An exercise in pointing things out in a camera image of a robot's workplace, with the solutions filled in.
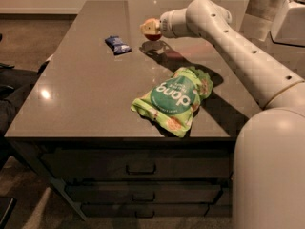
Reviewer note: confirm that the drawer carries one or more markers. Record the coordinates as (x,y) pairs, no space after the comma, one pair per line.
(136,164)
(144,211)
(147,192)

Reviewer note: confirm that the green chip bag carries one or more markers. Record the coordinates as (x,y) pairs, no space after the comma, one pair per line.
(173,103)

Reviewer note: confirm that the top left drawer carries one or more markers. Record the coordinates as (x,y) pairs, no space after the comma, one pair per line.
(136,164)

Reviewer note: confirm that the middle left drawer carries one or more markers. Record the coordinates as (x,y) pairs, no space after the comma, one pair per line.
(147,192)

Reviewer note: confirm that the blue rxbar wrapper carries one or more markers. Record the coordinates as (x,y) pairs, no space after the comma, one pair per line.
(117,45)

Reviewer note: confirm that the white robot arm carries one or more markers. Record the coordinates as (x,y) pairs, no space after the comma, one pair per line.
(269,154)

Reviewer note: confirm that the bottom left drawer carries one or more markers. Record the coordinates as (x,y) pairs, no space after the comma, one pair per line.
(144,211)

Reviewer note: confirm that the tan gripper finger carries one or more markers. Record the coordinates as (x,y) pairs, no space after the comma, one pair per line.
(150,27)

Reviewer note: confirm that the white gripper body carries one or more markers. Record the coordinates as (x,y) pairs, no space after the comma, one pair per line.
(165,25)

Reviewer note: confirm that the red apple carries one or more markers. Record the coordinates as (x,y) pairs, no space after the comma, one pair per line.
(153,37)

